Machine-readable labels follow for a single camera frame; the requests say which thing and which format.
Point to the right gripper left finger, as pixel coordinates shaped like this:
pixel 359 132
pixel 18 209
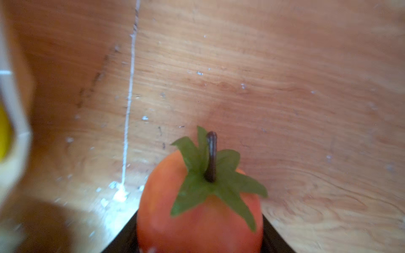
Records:
pixel 126 241

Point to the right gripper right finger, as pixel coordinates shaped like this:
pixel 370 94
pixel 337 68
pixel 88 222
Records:
pixel 272 241

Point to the pink scalloped fruit bowl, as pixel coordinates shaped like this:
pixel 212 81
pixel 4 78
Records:
pixel 17 90

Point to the red strawberry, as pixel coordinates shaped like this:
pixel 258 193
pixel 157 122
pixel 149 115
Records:
pixel 197 200

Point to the large yellow lemon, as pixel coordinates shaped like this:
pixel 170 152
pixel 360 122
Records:
pixel 6 133

